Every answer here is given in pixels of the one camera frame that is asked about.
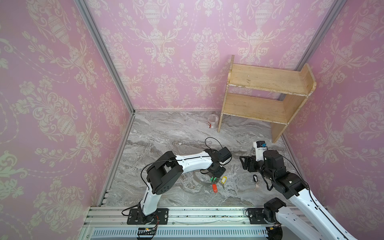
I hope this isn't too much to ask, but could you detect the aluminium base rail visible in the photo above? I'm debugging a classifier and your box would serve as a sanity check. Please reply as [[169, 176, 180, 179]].
[[78, 205, 337, 240]]

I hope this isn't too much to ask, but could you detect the red key tag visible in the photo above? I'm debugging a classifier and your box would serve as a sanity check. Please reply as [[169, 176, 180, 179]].
[[212, 184, 218, 193]]

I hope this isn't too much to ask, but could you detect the aluminium corner post left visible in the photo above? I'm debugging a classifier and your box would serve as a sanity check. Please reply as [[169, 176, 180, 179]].
[[74, 0, 136, 115]]

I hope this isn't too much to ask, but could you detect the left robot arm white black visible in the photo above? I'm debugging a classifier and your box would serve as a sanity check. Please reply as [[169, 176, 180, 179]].
[[139, 147, 232, 217]]

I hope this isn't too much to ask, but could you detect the wooden two-tier shelf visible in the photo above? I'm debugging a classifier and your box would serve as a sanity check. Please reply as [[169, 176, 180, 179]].
[[217, 54, 317, 144]]

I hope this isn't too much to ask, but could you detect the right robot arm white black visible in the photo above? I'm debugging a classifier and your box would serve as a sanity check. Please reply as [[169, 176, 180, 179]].
[[240, 148, 355, 240]]

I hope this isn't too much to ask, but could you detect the yellow key tag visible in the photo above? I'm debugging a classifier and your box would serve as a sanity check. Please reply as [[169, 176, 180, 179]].
[[221, 176, 228, 185]]

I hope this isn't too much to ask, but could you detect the aluminium corner post right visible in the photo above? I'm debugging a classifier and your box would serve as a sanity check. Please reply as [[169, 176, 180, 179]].
[[277, 0, 347, 101]]

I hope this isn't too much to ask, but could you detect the clear plastic cup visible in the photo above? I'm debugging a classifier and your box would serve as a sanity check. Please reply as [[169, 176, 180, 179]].
[[207, 114, 220, 129]]

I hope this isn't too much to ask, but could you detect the aluminium corner post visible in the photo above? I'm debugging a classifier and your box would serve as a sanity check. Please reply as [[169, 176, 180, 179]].
[[277, 0, 347, 101], [74, 0, 136, 115]]

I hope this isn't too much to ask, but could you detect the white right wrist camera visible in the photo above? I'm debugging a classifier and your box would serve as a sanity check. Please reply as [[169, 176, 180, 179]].
[[254, 141, 268, 162]]

